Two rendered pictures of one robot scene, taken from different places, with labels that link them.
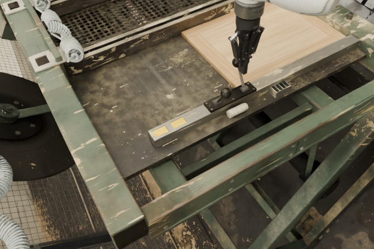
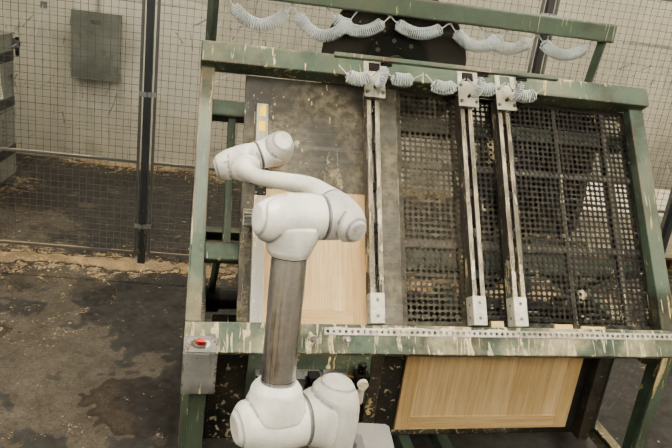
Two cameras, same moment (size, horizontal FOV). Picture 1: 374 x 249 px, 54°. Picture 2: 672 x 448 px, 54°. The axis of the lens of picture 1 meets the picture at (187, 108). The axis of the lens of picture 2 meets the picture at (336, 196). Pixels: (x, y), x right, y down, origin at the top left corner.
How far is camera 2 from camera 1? 228 cm
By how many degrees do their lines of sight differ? 44
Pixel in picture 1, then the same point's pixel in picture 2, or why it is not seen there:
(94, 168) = (251, 52)
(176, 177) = (229, 110)
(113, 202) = (221, 50)
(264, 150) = (201, 156)
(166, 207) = (204, 79)
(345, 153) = not seen: hidden behind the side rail
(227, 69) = not seen: hidden behind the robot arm
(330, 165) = not seen: hidden behind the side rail
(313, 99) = (226, 244)
